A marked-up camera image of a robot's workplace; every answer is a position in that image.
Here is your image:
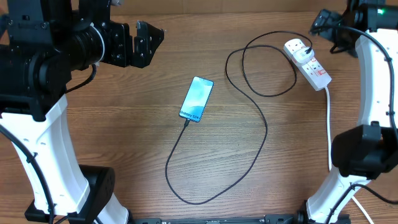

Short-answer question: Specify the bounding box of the white charger adapter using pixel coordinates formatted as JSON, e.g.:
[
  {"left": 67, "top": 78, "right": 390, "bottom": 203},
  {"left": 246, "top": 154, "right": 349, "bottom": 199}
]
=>
[{"left": 293, "top": 47, "right": 315, "bottom": 67}]

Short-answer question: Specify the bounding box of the black charging cable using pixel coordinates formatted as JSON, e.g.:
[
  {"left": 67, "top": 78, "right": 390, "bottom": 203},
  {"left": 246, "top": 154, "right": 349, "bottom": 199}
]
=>
[{"left": 164, "top": 30, "right": 313, "bottom": 205}]

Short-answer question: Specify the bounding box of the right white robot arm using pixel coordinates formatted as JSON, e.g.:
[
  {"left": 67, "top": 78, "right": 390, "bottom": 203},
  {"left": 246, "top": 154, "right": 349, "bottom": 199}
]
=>
[{"left": 284, "top": 1, "right": 397, "bottom": 223}]

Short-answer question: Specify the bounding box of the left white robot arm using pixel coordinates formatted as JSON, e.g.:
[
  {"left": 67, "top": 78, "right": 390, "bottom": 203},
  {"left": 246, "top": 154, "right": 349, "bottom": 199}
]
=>
[{"left": 1, "top": 0, "right": 165, "bottom": 223}]

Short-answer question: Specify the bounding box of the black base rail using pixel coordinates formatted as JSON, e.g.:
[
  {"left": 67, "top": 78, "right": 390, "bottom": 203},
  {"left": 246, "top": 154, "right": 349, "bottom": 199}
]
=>
[{"left": 134, "top": 212, "right": 315, "bottom": 224}]

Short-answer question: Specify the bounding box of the blue Galaxy smartphone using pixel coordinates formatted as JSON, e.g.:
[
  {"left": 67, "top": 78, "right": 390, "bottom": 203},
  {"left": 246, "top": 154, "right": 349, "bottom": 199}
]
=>
[{"left": 179, "top": 77, "right": 214, "bottom": 123}]

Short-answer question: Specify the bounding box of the white power strip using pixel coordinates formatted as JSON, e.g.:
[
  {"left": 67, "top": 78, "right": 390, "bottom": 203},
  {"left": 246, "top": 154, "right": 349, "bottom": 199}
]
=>
[{"left": 284, "top": 39, "right": 331, "bottom": 91}]

